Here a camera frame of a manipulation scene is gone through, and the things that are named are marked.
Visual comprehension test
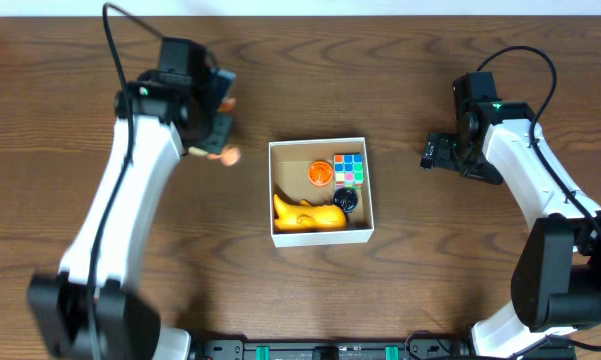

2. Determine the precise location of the black round wheel toy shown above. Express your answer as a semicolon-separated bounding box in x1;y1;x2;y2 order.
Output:
333;187;359;214

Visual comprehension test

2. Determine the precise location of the orange plastic duck toy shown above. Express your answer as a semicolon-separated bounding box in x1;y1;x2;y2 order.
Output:
273;195;347;232

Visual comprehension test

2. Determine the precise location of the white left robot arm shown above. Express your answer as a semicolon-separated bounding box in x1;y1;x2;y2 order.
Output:
27;69;236;359

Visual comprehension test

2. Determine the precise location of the plush yellow duck toy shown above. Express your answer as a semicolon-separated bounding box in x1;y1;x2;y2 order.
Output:
188;98;241;167

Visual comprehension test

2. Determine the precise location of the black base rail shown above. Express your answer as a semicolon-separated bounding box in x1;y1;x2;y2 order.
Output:
189;327;577;360

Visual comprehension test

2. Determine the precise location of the orange round wheel toy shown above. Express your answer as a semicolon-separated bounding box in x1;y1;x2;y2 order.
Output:
308;160;334;187

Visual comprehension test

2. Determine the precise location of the colourful puzzle cube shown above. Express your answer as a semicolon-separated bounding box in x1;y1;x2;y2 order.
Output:
333;153;365;190

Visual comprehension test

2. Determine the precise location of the white cardboard box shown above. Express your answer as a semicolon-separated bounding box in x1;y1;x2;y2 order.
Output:
269;137;375;248

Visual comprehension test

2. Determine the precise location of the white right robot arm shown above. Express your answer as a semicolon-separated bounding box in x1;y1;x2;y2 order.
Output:
421;102;601;359

